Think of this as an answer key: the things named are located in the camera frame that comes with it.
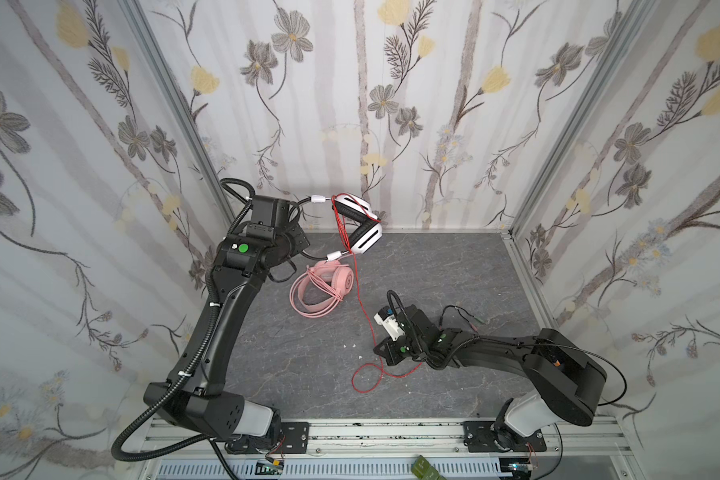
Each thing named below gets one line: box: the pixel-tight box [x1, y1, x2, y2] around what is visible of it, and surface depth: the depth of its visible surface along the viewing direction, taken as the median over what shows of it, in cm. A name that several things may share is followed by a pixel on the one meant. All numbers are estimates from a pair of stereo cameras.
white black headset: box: [332, 194, 383, 254], surface depth 70 cm
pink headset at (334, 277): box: [289, 260, 355, 318], surface depth 98 cm
